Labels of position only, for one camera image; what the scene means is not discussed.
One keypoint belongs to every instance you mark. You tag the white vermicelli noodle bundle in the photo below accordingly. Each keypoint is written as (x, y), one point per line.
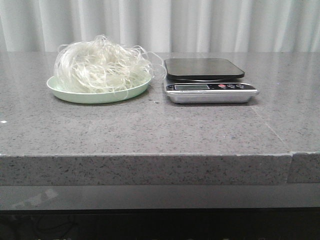
(101, 66)

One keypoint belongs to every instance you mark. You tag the white pleated curtain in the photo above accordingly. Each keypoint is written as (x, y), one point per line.
(163, 25)

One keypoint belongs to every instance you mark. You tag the light green round plate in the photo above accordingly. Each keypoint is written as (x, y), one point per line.
(95, 98)

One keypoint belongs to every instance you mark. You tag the silver black kitchen scale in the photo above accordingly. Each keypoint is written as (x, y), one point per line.
(205, 81)

